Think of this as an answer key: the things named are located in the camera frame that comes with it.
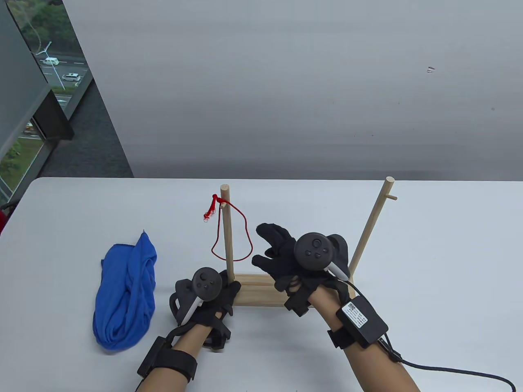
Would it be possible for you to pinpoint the person's left hand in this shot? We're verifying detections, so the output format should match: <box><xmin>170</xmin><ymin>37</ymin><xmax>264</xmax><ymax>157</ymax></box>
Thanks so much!
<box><xmin>176</xmin><ymin>269</ymin><xmax>242</xmax><ymax>352</ymax></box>

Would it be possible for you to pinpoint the person's right hand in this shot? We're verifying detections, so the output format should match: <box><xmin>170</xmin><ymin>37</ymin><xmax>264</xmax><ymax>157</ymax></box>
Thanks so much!
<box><xmin>252</xmin><ymin>223</ymin><xmax>352</xmax><ymax>317</ymax></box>

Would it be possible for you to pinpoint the wooden rack with posts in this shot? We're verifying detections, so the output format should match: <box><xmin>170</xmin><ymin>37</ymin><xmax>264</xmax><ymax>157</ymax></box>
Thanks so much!
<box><xmin>219</xmin><ymin>176</ymin><xmax>398</xmax><ymax>307</ymax></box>

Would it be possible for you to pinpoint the red elastic cord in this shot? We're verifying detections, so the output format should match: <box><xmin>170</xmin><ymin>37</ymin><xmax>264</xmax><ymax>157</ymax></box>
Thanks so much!
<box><xmin>203</xmin><ymin>194</ymin><xmax>254</xmax><ymax>262</ymax></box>

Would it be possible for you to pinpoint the blue towel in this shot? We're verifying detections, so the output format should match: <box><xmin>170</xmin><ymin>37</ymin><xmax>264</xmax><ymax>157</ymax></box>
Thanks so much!
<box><xmin>92</xmin><ymin>231</ymin><xmax>158</xmax><ymax>351</ymax></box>

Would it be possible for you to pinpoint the person's left forearm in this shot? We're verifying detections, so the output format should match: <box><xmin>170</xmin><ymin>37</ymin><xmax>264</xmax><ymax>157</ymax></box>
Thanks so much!
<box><xmin>137</xmin><ymin>325</ymin><xmax>215</xmax><ymax>392</ymax></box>

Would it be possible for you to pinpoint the person's right forearm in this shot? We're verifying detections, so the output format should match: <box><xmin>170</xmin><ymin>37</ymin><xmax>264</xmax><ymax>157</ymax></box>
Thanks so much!
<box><xmin>308</xmin><ymin>284</ymin><xmax>421</xmax><ymax>392</ymax></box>

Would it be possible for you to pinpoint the black hand controller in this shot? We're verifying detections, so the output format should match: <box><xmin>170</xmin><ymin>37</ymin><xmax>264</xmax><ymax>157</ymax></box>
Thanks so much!
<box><xmin>294</xmin><ymin>232</ymin><xmax>351</xmax><ymax>282</ymax></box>
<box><xmin>170</xmin><ymin>267</ymin><xmax>223</xmax><ymax>326</ymax></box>

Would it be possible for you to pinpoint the labelled black wrist box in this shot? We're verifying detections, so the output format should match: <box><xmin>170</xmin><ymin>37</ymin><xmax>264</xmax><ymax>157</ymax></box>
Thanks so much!
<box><xmin>327</xmin><ymin>296</ymin><xmax>389</xmax><ymax>351</ymax></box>

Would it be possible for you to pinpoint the red object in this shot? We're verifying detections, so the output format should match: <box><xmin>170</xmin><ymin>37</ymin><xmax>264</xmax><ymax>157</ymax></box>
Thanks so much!
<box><xmin>0</xmin><ymin>202</ymin><xmax>17</xmax><ymax>237</ymax></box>

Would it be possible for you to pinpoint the glass window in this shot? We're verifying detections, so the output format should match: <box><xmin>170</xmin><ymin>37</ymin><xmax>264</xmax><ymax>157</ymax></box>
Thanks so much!
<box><xmin>0</xmin><ymin>0</ymin><xmax>94</xmax><ymax>205</ymax></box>

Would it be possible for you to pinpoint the grey column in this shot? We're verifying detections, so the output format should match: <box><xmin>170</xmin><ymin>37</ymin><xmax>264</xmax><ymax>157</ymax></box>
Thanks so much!
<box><xmin>0</xmin><ymin>0</ymin><xmax>75</xmax><ymax>162</ymax></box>

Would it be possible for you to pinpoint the short black glove cable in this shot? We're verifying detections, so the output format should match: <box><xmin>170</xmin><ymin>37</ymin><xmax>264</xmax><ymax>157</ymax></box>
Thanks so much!
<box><xmin>165</xmin><ymin>323</ymin><xmax>192</xmax><ymax>347</ymax></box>

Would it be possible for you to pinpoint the black wrist box with strap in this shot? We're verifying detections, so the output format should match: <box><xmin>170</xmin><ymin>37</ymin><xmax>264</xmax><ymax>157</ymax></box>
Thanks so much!
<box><xmin>137</xmin><ymin>336</ymin><xmax>199</xmax><ymax>383</ymax></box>

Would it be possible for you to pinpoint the long black cable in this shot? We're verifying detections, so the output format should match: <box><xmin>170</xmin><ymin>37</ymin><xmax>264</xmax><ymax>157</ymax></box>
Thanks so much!
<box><xmin>378</xmin><ymin>333</ymin><xmax>517</xmax><ymax>392</ymax></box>

